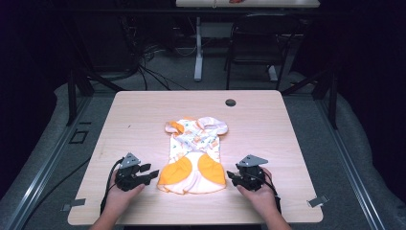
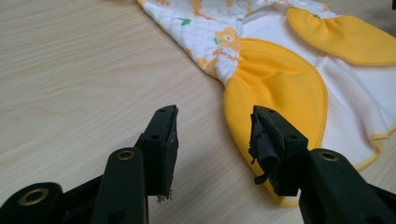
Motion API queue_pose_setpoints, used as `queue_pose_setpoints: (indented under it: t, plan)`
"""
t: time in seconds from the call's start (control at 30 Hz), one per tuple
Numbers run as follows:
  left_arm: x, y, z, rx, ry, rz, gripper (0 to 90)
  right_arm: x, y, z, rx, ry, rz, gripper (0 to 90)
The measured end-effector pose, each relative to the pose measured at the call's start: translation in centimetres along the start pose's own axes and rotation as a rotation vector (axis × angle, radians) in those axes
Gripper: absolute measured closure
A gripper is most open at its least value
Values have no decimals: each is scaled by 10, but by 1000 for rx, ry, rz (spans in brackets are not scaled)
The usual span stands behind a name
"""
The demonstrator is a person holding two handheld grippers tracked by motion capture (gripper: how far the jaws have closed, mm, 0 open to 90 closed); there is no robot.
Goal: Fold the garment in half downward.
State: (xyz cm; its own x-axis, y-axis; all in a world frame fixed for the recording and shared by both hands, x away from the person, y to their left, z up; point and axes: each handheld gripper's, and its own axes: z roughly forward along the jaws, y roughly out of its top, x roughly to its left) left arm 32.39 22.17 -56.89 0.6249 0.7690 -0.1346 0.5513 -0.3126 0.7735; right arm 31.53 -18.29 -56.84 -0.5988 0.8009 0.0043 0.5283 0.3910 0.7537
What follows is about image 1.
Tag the grey tape strip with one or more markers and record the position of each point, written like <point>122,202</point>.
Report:
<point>75,203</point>
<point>318,201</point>

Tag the orange and white baby romper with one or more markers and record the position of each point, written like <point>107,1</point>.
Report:
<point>193,159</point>

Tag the person's right hand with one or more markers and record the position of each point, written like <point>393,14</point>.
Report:
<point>261,198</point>

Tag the aluminium floor rail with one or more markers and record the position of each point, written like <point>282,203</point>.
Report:
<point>349,166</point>
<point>48,166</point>

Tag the white desk leg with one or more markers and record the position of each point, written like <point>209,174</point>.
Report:
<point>198,51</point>

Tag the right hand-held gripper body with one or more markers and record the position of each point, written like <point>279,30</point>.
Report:
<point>252,175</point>

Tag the person's left hand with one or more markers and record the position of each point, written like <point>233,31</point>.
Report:
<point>120,198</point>

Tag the orange thing on background desk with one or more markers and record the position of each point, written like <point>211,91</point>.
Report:
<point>236,1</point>

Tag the black metal frame stand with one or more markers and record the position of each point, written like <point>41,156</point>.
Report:
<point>72,96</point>
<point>332,96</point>

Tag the black folding chair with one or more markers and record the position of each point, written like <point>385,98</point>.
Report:
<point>255,38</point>

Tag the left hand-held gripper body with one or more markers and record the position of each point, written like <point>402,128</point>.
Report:
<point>127,179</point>

